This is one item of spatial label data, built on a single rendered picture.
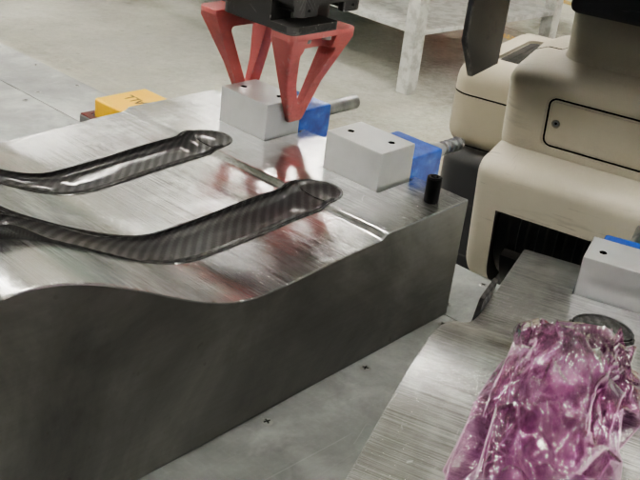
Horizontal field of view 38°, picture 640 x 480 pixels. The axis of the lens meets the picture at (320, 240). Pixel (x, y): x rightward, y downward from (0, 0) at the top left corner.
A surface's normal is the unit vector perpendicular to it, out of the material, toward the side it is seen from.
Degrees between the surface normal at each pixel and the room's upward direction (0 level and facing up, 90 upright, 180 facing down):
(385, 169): 90
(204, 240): 6
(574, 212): 98
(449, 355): 5
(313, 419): 0
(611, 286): 90
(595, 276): 90
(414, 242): 90
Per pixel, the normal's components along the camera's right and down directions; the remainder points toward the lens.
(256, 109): -0.68, 0.26
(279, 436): 0.11, -0.89
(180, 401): 0.72, 0.38
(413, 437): -0.02, -0.75
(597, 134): -0.53, 0.46
